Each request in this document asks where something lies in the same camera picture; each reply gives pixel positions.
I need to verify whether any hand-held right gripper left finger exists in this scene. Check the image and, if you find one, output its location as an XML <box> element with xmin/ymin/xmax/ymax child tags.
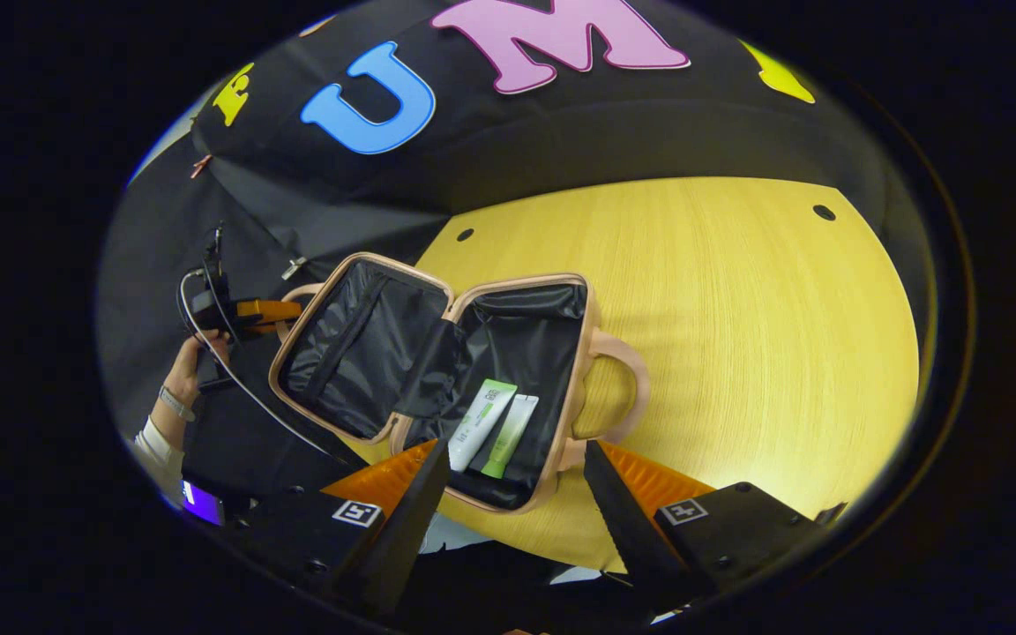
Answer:
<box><xmin>226</xmin><ymin>438</ymin><xmax>452</xmax><ymax>618</ymax></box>

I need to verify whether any pink suitcase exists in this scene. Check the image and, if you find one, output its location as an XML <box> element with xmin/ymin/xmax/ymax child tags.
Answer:
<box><xmin>268</xmin><ymin>252</ymin><xmax>652</xmax><ymax>516</ymax></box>

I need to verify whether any purple lit screen device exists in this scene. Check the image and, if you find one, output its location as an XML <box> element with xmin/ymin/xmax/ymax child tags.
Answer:
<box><xmin>180</xmin><ymin>478</ymin><xmax>228</xmax><ymax>528</ymax></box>

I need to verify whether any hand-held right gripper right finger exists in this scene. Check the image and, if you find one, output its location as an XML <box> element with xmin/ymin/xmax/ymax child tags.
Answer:
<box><xmin>583</xmin><ymin>440</ymin><xmax>848</xmax><ymax>614</ymax></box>

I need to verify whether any white tube green label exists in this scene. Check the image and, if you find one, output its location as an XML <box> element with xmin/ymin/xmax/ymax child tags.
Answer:
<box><xmin>447</xmin><ymin>379</ymin><xmax>519</xmax><ymax>474</ymax></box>

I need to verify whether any black backdrop cloth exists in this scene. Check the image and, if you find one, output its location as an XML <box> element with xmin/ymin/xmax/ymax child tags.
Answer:
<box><xmin>101</xmin><ymin>0</ymin><xmax>937</xmax><ymax>433</ymax></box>

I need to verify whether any pale green cosmetic tube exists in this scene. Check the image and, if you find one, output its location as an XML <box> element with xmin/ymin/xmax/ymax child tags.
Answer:
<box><xmin>480</xmin><ymin>394</ymin><xmax>541</xmax><ymax>481</ymax></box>

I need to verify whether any grey wristwatch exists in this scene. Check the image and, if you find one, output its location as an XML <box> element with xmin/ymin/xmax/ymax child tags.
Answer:
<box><xmin>158</xmin><ymin>386</ymin><xmax>197</xmax><ymax>422</ymax></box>

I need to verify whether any thin grey cable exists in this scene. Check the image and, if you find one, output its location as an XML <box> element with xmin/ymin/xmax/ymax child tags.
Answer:
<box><xmin>176</xmin><ymin>267</ymin><xmax>337</xmax><ymax>459</ymax></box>

